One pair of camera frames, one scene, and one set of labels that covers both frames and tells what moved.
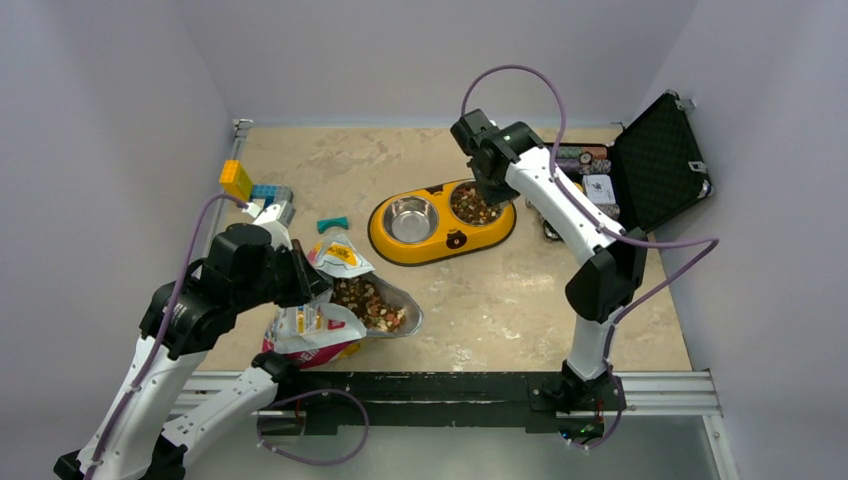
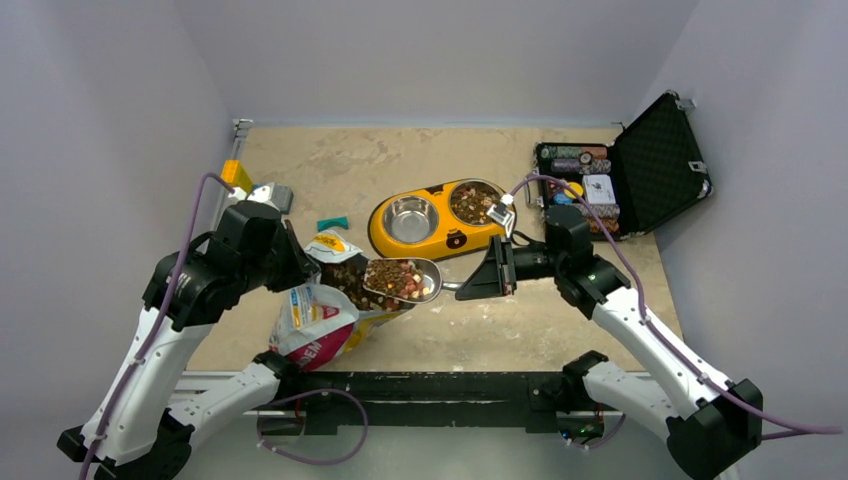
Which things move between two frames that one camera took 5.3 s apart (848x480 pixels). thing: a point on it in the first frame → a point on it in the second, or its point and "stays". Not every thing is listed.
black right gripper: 493,196 → 490,279
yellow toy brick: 236,181 stays
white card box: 598,189 stays
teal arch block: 342,220 stays
